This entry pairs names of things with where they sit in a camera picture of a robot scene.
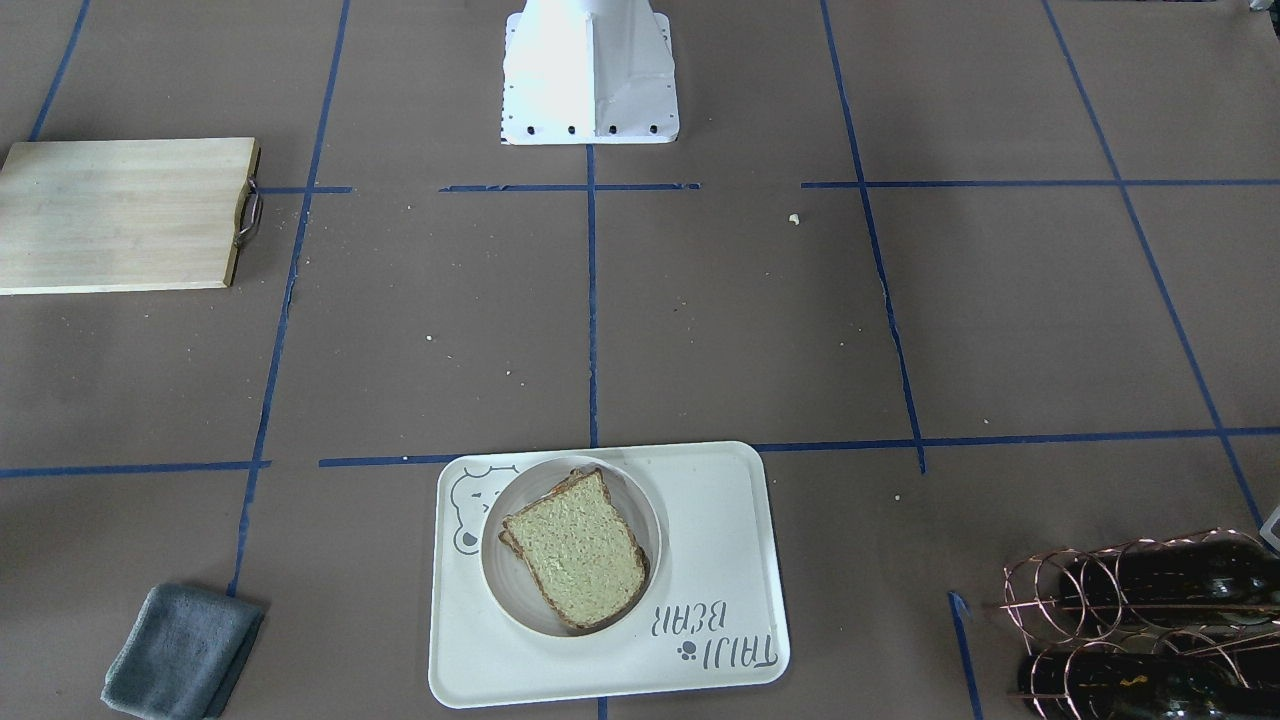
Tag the white round plate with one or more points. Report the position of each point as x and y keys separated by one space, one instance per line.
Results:
x=509 y=581

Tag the cream bear tray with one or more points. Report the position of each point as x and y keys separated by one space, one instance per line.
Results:
x=714 y=616

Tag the wooden cutting board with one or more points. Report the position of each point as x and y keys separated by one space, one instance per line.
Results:
x=126 y=215

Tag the grey folded cloth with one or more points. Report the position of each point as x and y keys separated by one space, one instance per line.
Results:
x=184 y=656

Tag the middle dark wine bottle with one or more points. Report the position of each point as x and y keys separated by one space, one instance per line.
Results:
x=1212 y=582

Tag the front green wine bottle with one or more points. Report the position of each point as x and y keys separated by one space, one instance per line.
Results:
x=1094 y=684

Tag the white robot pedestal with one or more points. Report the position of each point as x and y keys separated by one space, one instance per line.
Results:
x=582 y=72

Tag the copper wire bottle rack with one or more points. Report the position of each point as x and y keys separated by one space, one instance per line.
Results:
x=1179 y=628

